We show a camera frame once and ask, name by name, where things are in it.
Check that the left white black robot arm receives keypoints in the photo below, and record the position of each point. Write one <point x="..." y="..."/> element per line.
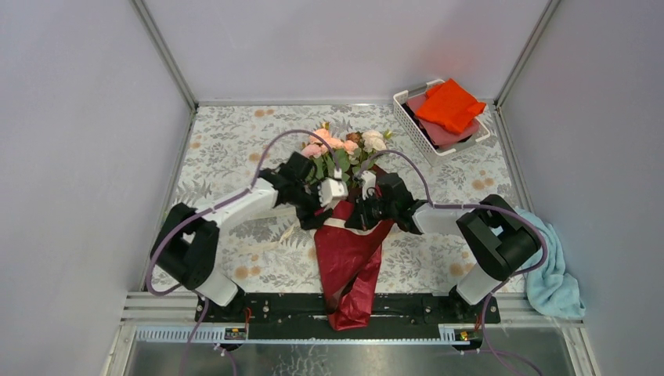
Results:
<point x="187" y="244"/>

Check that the white fake rose stem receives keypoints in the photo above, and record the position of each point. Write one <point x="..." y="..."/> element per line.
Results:
<point x="375" y="141"/>

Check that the orange cloth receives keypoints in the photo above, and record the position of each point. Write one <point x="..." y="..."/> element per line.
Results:
<point x="450" y="106"/>

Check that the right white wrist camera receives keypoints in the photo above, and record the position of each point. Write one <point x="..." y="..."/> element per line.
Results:
<point x="368" y="183"/>

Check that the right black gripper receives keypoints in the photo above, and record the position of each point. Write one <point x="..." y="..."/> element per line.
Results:
<point x="360" y="210"/>

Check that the aluminium frame rail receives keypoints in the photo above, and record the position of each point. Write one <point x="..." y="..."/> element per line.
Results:
<point x="171" y="318"/>

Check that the pink fake flower stem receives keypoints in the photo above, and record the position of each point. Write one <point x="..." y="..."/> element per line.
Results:
<point x="326" y="149"/>

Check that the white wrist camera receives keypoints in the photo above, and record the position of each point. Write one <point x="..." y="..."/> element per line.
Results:
<point x="330" y="191"/>
<point x="368" y="183"/>

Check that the white plastic basket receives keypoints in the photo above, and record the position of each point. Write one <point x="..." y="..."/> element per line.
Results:
<point x="434" y="156"/>

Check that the pink cloth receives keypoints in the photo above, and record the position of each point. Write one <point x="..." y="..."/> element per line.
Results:
<point x="436" y="134"/>

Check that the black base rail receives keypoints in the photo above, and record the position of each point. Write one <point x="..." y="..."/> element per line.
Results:
<point x="394" y="317"/>

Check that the dark red wrapping paper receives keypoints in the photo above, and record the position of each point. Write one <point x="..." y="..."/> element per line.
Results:
<point x="349" y="262"/>

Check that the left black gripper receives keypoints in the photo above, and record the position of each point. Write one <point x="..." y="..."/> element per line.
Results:
<point x="308" y="220"/>

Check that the light blue towel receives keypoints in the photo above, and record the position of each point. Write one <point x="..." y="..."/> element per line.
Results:
<point x="551" y="290"/>

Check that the floral tablecloth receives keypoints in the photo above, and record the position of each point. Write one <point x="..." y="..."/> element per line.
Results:
<point x="229" y="143"/>

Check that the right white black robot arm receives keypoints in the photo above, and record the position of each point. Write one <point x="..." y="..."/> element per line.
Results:
<point x="500" y="240"/>

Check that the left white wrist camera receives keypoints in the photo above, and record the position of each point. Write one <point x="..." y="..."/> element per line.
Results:
<point x="330" y="191"/>

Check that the cream ribbon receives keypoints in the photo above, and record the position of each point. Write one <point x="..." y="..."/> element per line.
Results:
<point x="273" y="233"/>

